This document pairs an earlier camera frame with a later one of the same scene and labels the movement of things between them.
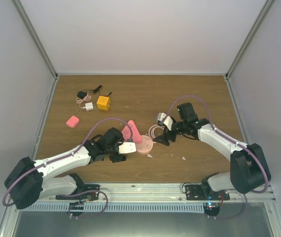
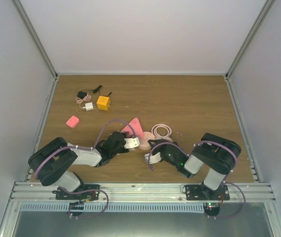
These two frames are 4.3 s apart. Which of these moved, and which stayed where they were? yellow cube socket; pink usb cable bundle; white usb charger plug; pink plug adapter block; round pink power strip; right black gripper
Moved: right black gripper; round pink power strip
Stayed: pink usb cable bundle; pink plug adapter block; yellow cube socket; white usb charger plug
